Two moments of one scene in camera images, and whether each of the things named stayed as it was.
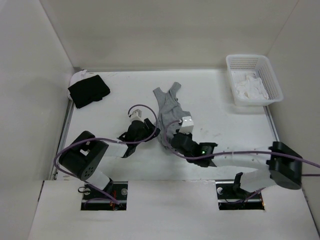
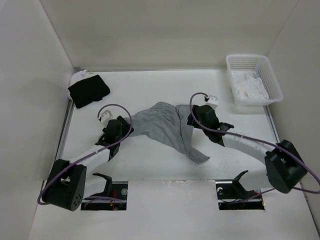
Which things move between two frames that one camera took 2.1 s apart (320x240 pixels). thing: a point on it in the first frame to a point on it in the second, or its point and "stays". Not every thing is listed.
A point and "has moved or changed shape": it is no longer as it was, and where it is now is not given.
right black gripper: x=190 y=134 to x=190 y=117
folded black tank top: x=93 y=89 stays
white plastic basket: x=253 y=80 stays
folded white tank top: x=78 y=77 stays
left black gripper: x=151 y=128 to x=125 y=127
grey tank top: x=170 y=113 has moved or changed shape
